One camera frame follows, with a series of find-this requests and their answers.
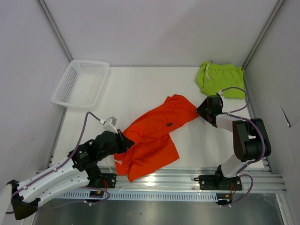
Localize lime green shorts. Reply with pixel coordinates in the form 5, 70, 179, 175
195, 61, 245, 99

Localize orange shorts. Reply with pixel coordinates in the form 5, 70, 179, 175
114, 95, 198, 182

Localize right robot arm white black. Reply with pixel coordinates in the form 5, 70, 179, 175
196, 95, 271, 189

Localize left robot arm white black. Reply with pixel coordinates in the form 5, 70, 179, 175
9, 130, 135, 220

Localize white plastic basket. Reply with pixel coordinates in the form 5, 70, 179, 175
51, 60, 110, 110

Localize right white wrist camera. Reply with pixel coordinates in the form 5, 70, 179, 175
217, 90, 225, 99

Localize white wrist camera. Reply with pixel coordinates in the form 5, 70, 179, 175
99, 116, 118, 134
217, 90, 225, 99

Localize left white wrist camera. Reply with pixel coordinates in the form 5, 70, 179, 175
99, 116, 118, 134

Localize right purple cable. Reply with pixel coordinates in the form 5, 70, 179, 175
217, 86, 268, 208

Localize purple cable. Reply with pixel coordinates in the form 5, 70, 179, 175
6, 111, 112, 214
217, 86, 268, 208

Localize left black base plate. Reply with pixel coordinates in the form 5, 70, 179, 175
95, 173, 117, 189

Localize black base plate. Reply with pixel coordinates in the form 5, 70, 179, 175
95, 173, 117, 189
194, 175, 242, 191

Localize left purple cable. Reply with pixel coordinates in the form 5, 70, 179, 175
6, 111, 112, 214

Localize aluminium mounting rail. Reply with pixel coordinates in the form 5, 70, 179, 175
36, 166, 288, 193

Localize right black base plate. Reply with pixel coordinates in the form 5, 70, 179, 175
194, 175, 242, 191

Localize white slotted cable duct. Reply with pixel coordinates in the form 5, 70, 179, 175
58, 190, 218, 202

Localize right aluminium frame post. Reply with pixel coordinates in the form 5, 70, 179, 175
242, 0, 287, 70

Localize aluminium frame post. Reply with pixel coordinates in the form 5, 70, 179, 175
242, 0, 287, 70
36, 0, 73, 62

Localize left aluminium frame post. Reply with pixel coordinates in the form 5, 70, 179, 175
36, 0, 73, 62

